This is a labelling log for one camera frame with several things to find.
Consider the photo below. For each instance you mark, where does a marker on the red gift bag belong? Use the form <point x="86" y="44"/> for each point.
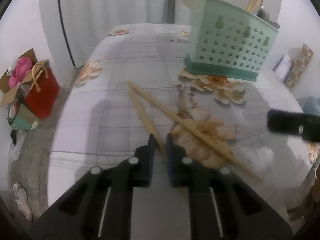
<point x="43" y="91"/>

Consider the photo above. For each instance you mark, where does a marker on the green perforated utensil basket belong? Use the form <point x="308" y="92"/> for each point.
<point x="227" y="41"/>

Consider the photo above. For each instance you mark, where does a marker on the large steel ladle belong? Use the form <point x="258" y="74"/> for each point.
<point x="265" y="15"/>

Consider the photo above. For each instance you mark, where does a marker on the white curtain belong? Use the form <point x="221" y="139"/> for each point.
<point x="73" y="28"/>

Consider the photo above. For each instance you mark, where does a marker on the teal small box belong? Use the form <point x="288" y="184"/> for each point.
<point x="24" y="119"/>

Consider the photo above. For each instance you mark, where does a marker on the bamboo chopstick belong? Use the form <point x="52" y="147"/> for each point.
<point x="147" y="122"/>
<point x="194" y="131"/>
<point x="251" y="1"/>
<point x="255" y="5"/>

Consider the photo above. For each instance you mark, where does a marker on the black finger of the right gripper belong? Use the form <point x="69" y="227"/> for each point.
<point x="301" y="125"/>

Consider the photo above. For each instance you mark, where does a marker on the patterned paper bag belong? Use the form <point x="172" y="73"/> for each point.
<point x="299" y="67"/>

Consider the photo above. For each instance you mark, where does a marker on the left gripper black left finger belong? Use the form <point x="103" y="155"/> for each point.
<point x="99" y="204"/>

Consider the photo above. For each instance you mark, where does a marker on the brown cardboard box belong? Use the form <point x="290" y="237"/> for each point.
<point x="22" y="89"/>

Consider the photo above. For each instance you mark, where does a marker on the pink plastic bag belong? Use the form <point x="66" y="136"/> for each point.
<point x="18" y="70"/>

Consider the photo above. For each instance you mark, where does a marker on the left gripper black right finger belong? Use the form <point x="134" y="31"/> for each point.
<point x="221" y="204"/>

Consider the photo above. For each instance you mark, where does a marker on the floral tablecloth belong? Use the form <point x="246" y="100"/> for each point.
<point x="100" y="126"/>

